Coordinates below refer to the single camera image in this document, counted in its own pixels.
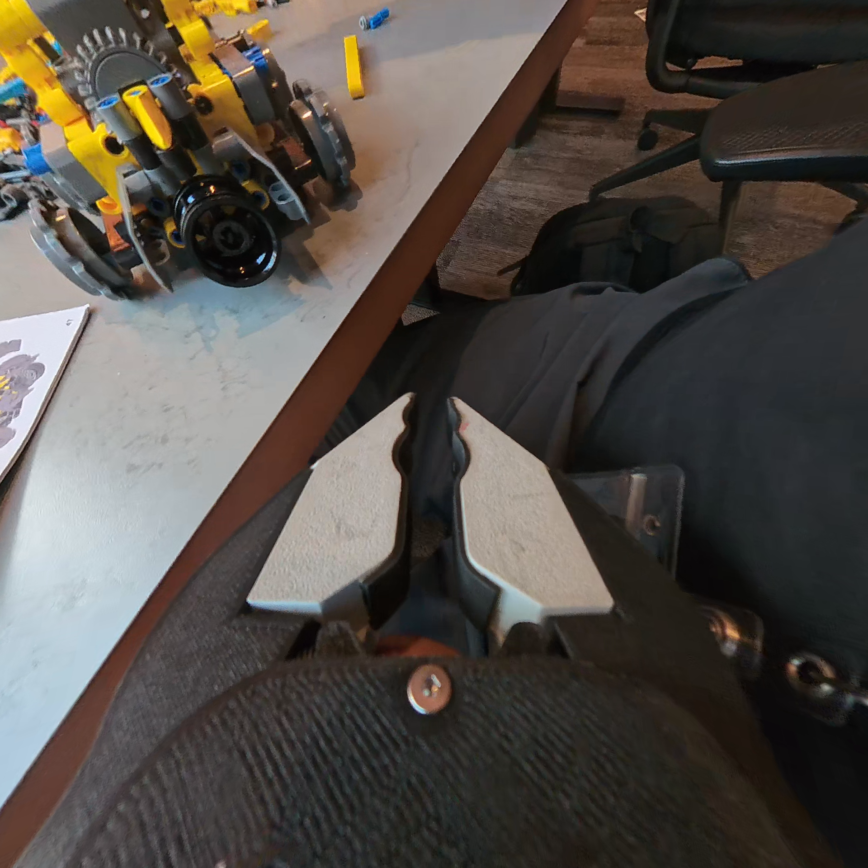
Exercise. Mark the yellow brick toy car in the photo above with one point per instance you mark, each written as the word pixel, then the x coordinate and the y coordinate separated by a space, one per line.
pixel 102 156

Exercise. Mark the long yellow brick beam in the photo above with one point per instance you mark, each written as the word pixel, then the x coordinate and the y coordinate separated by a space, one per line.
pixel 352 68

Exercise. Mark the black backpack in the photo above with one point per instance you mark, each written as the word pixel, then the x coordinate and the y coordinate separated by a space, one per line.
pixel 610 237

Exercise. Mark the open instruction booklet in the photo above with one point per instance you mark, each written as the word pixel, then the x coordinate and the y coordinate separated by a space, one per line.
pixel 41 380

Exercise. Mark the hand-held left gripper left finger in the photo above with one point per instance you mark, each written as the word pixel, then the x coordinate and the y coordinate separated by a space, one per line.
pixel 332 529

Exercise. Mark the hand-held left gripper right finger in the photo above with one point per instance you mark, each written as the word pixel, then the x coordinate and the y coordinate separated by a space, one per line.
pixel 529 536

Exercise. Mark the person's dark clothing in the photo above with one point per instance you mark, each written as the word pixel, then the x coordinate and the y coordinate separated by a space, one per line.
pixel 746 407

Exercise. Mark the short yellow brick beam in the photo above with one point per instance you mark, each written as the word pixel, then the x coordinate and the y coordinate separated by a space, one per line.
pixel 259 28

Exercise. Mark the badge card holder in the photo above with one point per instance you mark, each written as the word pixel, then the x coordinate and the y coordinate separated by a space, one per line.
pixel 644 502

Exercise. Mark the small blue connector pin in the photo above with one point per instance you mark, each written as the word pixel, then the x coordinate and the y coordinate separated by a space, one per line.
pixel 375 18

